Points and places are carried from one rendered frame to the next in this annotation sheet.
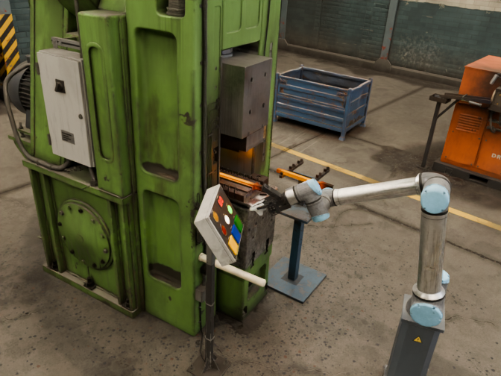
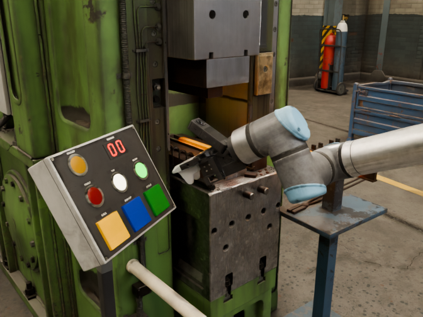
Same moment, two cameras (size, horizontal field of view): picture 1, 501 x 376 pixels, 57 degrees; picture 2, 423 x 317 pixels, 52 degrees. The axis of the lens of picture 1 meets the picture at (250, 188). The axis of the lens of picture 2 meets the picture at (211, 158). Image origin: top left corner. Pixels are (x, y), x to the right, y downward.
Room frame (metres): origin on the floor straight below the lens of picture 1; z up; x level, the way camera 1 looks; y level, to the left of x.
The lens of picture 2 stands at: (1.08, -0.48, 1.51)
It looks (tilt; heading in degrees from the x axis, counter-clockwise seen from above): 19 degrees down; 20
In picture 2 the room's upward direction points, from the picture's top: straight up
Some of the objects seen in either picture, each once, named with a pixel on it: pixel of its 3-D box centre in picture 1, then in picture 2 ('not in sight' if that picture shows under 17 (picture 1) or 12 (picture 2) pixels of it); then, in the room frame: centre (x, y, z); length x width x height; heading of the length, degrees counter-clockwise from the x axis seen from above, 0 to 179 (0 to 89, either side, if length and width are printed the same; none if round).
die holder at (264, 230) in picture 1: (226, 215); (202, 211); (2.68, 0.15, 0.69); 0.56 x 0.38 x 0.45; 61
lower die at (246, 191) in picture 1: (224, 183); (192, 155); (2.62, 0.17, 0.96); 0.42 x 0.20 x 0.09; 61
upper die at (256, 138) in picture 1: (225, 130); (191, 66); (2.62, 0.17, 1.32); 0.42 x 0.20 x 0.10; 61
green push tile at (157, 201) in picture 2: (237, 224); (155, 200); (2.08, 0.06, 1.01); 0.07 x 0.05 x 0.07; 176
